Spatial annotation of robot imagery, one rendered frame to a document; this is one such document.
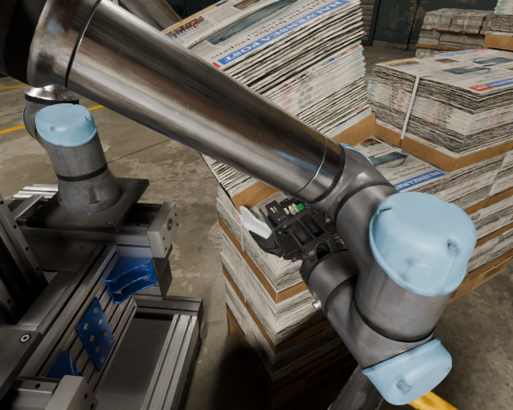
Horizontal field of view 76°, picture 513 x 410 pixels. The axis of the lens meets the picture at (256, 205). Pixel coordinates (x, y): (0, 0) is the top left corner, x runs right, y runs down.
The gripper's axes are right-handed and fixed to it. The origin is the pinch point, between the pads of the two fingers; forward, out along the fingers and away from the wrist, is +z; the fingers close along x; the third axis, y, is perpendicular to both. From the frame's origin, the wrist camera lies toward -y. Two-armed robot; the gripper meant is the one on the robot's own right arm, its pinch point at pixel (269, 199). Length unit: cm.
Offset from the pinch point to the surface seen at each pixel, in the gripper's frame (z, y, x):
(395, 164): 22, -33, -43
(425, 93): 27, -19, -59
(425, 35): 364, -194, -376
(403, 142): 29, -33, -52
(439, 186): 11, -38, -49
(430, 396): -32.2, -18.3, -3.9
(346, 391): -26.5, -16.7, 5.7
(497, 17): 53, -25, -116
